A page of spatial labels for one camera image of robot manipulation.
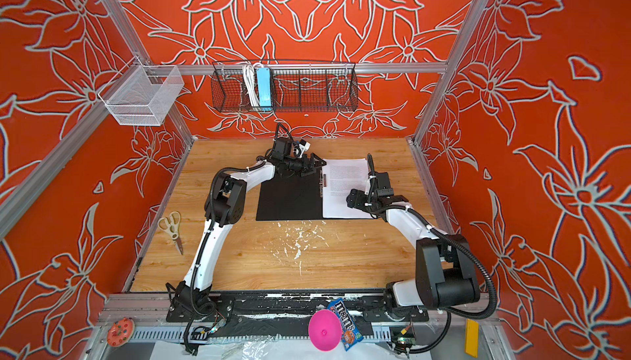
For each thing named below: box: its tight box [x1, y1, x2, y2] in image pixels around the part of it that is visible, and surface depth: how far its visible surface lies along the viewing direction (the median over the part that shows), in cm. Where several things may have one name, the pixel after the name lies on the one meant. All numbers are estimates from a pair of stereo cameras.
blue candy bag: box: [327, 297, 364, 351], surface depth 72 cm
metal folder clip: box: [319, 170, 328, 199], surface depth 105 cm
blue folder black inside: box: [255, 166, 324, 222], surface depth 97 cm
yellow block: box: [465, 318, 480, 358], surface depth 70 cm
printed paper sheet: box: [322, 157, 374, 219], surface depth 105 cm
